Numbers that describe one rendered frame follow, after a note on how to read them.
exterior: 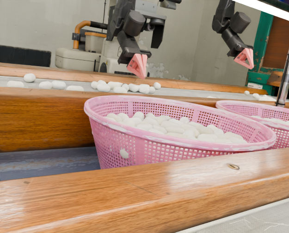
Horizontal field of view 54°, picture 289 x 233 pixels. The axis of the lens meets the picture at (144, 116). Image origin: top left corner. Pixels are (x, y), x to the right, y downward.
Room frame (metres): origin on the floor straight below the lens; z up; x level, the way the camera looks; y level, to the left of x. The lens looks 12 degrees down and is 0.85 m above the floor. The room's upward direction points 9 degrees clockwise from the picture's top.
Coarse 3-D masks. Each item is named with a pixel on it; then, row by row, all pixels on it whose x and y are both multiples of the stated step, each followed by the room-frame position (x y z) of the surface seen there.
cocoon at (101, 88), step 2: (100, 84) 0.70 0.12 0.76; (102, 84) 0.70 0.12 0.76; (98, 86) 0.70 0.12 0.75; (100, 86) 0.70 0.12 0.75; (102, 86) 0.70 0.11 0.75; (104, 86) 0.70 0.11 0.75; (106, 86) 0.70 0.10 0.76; (108, 86) 0.70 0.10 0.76; (98, 88) 0.70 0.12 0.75; (100, 88) 0.69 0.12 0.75; (102, 88) 0.70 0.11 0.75; (104, 88) 0.70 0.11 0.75; (106, 88) 0.70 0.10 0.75; (108, 88) 0.70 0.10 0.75; (110, 88) 0.71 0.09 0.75; (98, 90) 0.70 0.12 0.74; (100, 90) 0.70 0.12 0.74; (102, 90) 0.70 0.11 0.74; (104, 90) 0.70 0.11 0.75; (106, 90) 0.70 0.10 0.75; (108, 90) 0.70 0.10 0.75
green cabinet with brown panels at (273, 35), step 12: (264, 12) 1.50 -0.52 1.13; (264, 24) 1.49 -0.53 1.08; (276, 24) 1.46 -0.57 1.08; (288, 24) 1.41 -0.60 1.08; (264, 36) 1.48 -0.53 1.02; (276, 36) 1.44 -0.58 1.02; (288, 36) 1.40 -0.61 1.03; (264, 48) 1.47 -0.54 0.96; (276, 48) 1.43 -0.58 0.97; (288, 48) 1.38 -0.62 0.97; (264, 60) 1.47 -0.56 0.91; (276, 60) 1.42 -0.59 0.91; (264, 72) 1.44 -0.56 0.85
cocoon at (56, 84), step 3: (54, 81) 0.64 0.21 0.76; (57, 81) 0.64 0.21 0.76; (60, 81) 0.64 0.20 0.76; (54, 84) 0.63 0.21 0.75; (57, 84) 0.64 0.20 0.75; (60, 84) 0.64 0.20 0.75; (63, 84) 0.64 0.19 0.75; (54, 87) 0.64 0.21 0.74; (57, 87) 0.64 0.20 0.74; (60, 87) 0.64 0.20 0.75; (63, 87) 0.64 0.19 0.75
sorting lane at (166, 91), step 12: (0, 84) 0.60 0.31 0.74; (24, 84) 0.64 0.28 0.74; (36, 84) 0.67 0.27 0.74; (72, 84) 0.76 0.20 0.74; (84, 84) 0.79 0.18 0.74; (192, 96) 0.89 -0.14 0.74; (204, 96) 0.94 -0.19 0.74; (216, 96) 1.00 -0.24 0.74; (228, 96) 1.06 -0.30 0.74; (240, 96) 1.13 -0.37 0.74
